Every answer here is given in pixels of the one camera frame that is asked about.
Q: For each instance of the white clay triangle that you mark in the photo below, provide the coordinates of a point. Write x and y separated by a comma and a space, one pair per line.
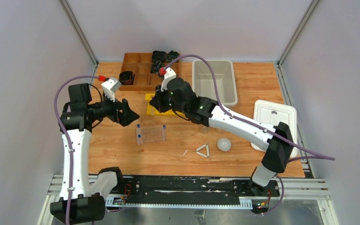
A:
203, 151

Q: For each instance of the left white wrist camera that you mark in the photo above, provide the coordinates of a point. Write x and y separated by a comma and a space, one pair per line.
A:
110, 86

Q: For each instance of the yellow test tube rack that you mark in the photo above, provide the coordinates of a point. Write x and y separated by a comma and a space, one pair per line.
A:
148, 98

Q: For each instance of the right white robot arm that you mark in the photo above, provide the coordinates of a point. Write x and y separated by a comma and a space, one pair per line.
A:
275, 140

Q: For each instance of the white round dish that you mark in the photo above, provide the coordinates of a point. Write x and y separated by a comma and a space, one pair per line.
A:
224, 144

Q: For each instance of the beige plastic bin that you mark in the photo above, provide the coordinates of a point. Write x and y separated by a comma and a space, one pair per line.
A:
223, 83

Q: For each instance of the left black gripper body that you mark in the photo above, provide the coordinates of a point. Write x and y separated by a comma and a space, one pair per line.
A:
119, 111

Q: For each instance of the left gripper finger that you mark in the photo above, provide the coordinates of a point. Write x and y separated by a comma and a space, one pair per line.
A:
124, 103
128, 116

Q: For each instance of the clear plastic tube rack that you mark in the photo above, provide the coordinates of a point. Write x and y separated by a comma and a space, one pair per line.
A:
149, 134

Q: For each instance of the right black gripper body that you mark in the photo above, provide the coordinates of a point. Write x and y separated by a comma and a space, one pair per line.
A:
165, 101

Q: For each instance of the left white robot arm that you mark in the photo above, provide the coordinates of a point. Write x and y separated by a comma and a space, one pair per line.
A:
79, 201

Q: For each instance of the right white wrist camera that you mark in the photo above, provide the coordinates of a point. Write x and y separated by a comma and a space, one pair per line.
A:
169, 74

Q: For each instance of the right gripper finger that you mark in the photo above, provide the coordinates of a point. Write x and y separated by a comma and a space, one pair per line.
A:
155, 100
155, 106

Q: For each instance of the wooden compartment tray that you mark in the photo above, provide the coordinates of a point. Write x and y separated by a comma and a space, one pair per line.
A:
139, 71

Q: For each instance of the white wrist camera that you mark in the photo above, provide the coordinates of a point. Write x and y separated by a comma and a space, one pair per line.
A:
110, 86
169, 74

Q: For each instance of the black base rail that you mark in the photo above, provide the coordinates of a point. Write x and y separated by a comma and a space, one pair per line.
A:
191, 190

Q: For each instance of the white plastic bin lid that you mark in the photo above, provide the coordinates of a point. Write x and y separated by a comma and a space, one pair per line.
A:
273, 113

